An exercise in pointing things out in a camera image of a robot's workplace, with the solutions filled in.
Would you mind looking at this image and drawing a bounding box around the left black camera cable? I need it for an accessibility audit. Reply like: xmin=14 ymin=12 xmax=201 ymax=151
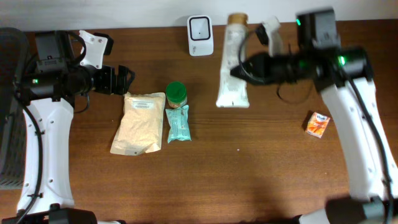
xmin=14 ymin=30 xmax=91 ymax=224

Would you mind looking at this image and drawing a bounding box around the right black camera cable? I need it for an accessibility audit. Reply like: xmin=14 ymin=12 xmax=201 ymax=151
xmin=238 ymin=27 xmax=396 ymax=224

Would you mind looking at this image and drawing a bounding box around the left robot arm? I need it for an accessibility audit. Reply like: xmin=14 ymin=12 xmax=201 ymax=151
xmin=1 ymin=27 xmax=135 ymax=223

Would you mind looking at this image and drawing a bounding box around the teal snack packet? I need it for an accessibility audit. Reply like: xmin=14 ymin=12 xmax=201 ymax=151
xmin=165 ymin=105 xmax=192 ymax=143

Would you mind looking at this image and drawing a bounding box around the beige grain pouch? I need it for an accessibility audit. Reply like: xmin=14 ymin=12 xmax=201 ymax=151
xmin=110 ymin=92 xmax=165 ymax=156

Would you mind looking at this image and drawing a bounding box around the black camera cable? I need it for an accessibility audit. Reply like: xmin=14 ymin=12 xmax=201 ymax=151
xmin=238 ymin=27 xmax=396 ymax=224
xmin=14 ymin=30 xmax=91 ymax=224

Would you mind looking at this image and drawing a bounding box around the green lid jar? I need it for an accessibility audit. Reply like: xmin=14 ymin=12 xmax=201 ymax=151
xmin=165 ymin=82 xmax=187 ymax=108

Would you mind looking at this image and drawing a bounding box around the orange tissue pack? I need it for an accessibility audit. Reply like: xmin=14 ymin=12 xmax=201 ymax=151
xmin=305 ymin=112 xmax=330 ymax=138

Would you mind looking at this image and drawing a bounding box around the grey plastic mesh basket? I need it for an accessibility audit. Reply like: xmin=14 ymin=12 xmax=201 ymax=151
xmin=1 ymin=27 xmax=29 ymax=190

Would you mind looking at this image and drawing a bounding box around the white tube gold cap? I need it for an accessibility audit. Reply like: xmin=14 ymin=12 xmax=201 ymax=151
xmin=215 ymin=12 xmax=251 ymax=109

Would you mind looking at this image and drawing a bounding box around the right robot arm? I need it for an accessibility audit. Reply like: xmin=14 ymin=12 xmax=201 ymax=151
xmin=231 ymin=8 xmax=397 ymax=223

